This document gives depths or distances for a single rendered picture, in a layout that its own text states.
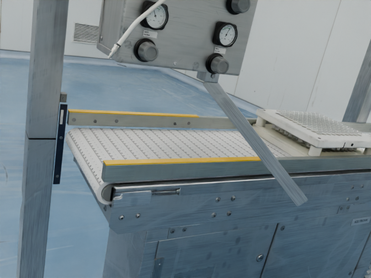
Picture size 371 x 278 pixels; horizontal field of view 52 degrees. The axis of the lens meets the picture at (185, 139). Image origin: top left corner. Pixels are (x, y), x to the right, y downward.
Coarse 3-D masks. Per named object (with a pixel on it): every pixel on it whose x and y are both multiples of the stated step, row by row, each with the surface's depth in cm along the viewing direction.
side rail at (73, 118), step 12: (72, 120) 84; (84, 120) 86; (108, 120) 89; (120, 120) 90; (132, 120) 92; (144, 120) 93; (156, 120) 95; (168, 120) 97; (180, 120) 98; (192, 120) 100; (204, 120) 102; (216, 120) 104; (228, 120) 106; (252, 120) 110
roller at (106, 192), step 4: (108, 184) 66; (112, 184) 66; (116, 184) 66; (104, 188) 65; (108, 188) 65; (112, 188) 65; (104, 192) 65; (108, 192) 65; (112, 192) 66; (104, 196) 65; (108, 196) 66; (112, 196) 66; (108, 200) 66; (112, 200) 66
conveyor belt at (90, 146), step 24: (72, 144) 80; (96, 144) 79; (120, 144) 81; (144, 144) 84; (168, 144) 87; (192, 144) 90; (216, 144) 94; (240, 144) 98; (96, 168) 69; (360, 168) 100; (96, 192) 65
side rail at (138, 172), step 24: (120, 168) 63; (144, 168) 66; (168, 168) 68; (192, 168) 71; (216, 168) 74; (240, 168) 77; (264, 168) 80; (288, 168) 84; (312, 168) 88; (336, 168) 92
